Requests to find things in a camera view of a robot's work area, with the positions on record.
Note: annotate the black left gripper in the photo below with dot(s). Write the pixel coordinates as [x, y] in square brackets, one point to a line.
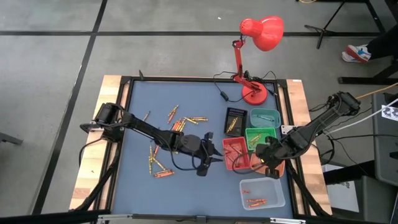
[206, 155]

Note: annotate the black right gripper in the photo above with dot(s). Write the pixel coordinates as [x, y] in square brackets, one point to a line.
[270, 155]

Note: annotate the red crayon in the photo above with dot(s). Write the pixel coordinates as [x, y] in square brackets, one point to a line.
[173, 126]
[236, 150]
[156, 152]

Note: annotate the yellow crayon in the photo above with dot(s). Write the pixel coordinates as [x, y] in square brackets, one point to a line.
[200, 119]
[173, 110]
[230, 127]
[234, 123]
[183, 125]
[150, 166]
[151, 154]
[190, 120]
[158, 163]

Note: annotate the blue crayon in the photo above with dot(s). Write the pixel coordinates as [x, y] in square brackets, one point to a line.
[265, 118]

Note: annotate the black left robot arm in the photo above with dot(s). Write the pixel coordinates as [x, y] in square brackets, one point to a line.
[149, 132]

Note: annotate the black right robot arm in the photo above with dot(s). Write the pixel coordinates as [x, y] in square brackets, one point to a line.
[317, 127]

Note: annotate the clear plastic bin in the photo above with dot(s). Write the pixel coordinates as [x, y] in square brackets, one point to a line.
[273, 186]

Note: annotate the red mesh basket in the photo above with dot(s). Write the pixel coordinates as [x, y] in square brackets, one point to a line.
[228, 165]

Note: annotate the orange plastic bin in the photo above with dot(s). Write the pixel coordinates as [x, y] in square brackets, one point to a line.
[255, 163]

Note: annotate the black mesh basket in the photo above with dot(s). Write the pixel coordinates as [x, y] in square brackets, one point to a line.
[242, 124]

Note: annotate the green mesh basket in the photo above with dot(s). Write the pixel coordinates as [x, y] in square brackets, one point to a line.
[270, 132]

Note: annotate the teal plastic bin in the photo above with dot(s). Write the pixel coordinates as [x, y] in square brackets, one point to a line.
[270, 124]

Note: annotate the brown crayon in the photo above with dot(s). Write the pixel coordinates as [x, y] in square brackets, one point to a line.
[147, 115]

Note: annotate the wooden table side board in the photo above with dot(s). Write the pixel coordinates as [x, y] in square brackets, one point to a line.
[107, 87]
[295, 93]

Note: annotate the grey floor case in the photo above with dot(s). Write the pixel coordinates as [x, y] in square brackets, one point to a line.
[373, 202]

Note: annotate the grey cabinet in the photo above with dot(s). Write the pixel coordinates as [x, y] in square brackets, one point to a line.
[385, 149]

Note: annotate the black stand base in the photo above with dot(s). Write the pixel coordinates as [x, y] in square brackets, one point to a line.
[357, 81]

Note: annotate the red desk lamp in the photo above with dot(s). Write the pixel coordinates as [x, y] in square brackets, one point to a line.
[264, 32]

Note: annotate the white marker tag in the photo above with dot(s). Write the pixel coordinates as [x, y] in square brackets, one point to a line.
[390, 112]

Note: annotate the person's shoe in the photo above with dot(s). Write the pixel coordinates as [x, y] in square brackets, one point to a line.
[357, 53]

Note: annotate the black tripod stand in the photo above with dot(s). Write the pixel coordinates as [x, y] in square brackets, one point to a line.
[332, 21]

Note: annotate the person's leg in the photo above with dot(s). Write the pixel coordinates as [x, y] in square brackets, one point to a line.
[384, 43]

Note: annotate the grey chair base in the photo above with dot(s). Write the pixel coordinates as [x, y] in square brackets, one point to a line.
[11, 139]

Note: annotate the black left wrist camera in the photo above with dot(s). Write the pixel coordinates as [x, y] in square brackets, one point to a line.
[191, 143]

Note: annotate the silver aluminium rail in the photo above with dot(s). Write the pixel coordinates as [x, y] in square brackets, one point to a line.
[115, 216]
[287, 221]

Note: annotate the black aluminium table frame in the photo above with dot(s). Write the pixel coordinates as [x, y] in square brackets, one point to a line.
[202, 78]

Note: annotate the black frame upright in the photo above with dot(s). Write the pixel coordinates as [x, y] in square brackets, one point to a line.
[46, 217]

